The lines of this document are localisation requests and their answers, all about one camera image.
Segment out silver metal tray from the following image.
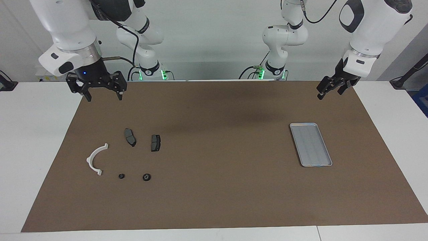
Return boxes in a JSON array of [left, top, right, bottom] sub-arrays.
[[290, 123, 333, 167]]

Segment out brown table mat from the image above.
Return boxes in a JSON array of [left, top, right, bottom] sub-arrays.
[[21, 80, 428, 233]]

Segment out black clamp stand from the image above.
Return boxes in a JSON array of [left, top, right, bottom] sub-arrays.
[[0, 70, 18, 91], [390, 54, 428, 89]]

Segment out white power strip box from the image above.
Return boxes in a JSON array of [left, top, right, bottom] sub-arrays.
[[35, 67, 69, 83]]

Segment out blue storage bin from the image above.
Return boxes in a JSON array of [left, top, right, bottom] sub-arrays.
[[412, 85, 428, 117]]

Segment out black base cable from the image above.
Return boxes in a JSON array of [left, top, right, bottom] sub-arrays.
[[238, 50, 270, 80], [127, 65, 141, 81]]

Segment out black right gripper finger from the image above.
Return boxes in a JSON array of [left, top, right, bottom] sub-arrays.
[[108, 70, 128, 101], [66, 73, 92, 102]]

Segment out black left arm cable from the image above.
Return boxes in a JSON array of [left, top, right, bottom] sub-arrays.
[[300, 0, 339, 25]]

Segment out white curved plastic bracket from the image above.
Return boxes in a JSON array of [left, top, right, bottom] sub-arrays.
[[86, 143, 109, 176]]

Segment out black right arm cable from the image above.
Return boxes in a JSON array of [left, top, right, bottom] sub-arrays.
[[89, 0, 139, 77]]

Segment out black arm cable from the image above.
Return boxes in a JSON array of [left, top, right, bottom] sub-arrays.
[[300, 0, 339, 25], [89, 0, 139, 77]]

